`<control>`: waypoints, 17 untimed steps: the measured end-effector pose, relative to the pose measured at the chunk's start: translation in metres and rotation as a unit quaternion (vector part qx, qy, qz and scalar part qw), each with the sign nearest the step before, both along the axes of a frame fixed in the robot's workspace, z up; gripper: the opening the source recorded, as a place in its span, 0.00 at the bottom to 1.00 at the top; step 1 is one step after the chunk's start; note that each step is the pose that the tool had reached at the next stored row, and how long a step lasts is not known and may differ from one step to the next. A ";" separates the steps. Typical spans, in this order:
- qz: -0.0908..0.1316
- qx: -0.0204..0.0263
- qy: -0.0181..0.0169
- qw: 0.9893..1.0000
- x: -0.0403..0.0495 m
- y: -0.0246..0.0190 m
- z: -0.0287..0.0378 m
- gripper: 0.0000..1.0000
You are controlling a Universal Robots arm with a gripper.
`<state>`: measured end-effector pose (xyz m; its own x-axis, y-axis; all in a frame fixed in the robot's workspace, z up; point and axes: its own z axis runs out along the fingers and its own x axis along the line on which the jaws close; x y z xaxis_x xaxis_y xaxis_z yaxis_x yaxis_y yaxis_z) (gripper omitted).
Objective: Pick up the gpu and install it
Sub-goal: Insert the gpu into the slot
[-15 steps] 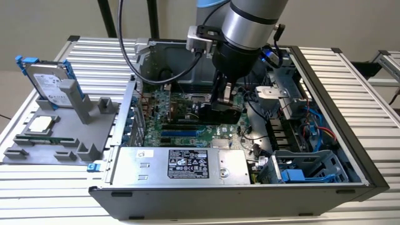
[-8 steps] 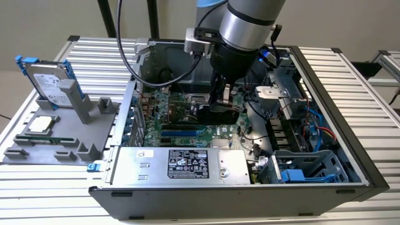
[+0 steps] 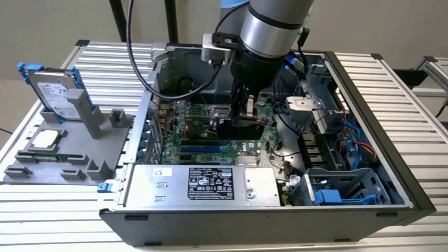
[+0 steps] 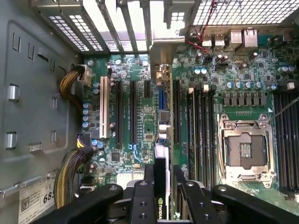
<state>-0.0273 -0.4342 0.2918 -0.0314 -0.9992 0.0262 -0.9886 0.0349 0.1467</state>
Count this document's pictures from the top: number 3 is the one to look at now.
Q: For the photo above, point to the Nvidia graphics card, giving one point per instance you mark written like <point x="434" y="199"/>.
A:
<point x="242" y="134"/>

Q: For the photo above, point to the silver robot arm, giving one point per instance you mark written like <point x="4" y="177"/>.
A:
<point x="270" y="29"/>

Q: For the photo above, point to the coin cell battery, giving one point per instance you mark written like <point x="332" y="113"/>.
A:
<point x="262" y="103"/>

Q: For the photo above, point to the black RAM slot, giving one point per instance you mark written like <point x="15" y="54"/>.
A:
<point x="220" y="102"/>
<point x="220" y="96"/>
<point x="220" y="99"/>

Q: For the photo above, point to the CPU socket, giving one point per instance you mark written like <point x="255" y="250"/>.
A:
<point x="219" y="111"/>

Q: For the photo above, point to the black stand pole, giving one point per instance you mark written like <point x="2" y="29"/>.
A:
<point x="119" y="18"/>
<point x="171" y="21"/>

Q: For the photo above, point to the black long expansion slot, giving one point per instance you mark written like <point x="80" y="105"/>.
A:
<point x="196" y="143"/>

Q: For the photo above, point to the silver chipset heatsink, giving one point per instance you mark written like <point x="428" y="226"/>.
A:
<point x="248" y="160"/>

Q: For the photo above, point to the blue expansion slot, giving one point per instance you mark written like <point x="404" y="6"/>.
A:
<point x="202" y="150"/>

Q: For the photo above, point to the black fan shroud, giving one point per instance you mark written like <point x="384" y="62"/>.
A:
<point x="315" y="149"/>

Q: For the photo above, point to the blue slot clip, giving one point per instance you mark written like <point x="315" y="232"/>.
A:
<point x="142" y="155"/>
<point x="151" y="113"/>
<point x="144" y="144"/>
<point x="147" y="128"/>

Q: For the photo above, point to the green motherboard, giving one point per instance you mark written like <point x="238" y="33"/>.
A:
<point x="171" y="149"/>

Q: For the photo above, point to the black short expansion slot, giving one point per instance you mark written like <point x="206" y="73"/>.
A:
<point x="186" y="157"/>

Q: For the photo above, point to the grey disk bay cage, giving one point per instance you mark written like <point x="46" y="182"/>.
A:
<point x="336" y="173"/>

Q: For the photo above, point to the blue plastic disk carrier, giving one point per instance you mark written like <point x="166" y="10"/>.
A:
<point x="327" y="197"/>

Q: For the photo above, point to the silver power supply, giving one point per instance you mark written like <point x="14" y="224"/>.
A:
<point x="147" y="183"/>

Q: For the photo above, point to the open black PC case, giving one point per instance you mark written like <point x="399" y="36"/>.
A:
<point x="244" y="225"/>

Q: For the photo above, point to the grey parts rack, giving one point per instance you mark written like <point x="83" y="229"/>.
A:
<point x="74" y="141"/>

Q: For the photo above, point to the hard disk in blue carrier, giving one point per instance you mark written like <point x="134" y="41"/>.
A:
<point x="52" y="94"/>

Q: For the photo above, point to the small blue latch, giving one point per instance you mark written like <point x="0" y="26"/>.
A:
<point x="104" y="187"/>

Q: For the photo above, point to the silver CPU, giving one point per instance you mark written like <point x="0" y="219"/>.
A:
<point x="46" y="139"/>

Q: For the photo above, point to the green RAM stick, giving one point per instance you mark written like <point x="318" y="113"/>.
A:
<point x="52" y="157"/>

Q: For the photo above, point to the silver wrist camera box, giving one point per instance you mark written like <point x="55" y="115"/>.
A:
<point x="214" y="53"/>

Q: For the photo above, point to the metal drive bracket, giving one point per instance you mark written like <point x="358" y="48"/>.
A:
<point x="303" y="102"/>

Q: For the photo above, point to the aluminium rail frame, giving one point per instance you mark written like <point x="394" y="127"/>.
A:
<point x="435" y="69"/>

